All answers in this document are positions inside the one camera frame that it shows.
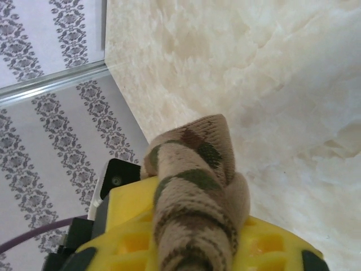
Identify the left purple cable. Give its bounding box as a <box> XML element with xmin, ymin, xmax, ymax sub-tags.
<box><xmin>0</xmin><ymin>215</ymin><xmax>89</xmax><ymax>255</ymax></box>

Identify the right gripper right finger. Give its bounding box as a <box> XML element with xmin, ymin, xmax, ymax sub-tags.
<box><xmin>232</xmin><ymin>216</ymin><xmax>331</xmax><ymax>271</ymax></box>

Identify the brown beige argyle sock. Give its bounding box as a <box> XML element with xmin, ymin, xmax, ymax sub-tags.
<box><xmin>140</xmin><ymin>113</ymin><xmax>252</xmax><ymax>271</ymax></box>

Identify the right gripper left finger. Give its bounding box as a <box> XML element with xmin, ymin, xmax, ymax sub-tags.
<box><xmin>66</xmin><ymin>176</ymin><xmax>159</xmax><ymax>271</ymax></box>

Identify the aluminium frame post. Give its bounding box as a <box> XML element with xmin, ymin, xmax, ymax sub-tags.
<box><xmin>0</xmin><ymin>61</ymin><xmax>109</xmax><ymax>100</ymax></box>

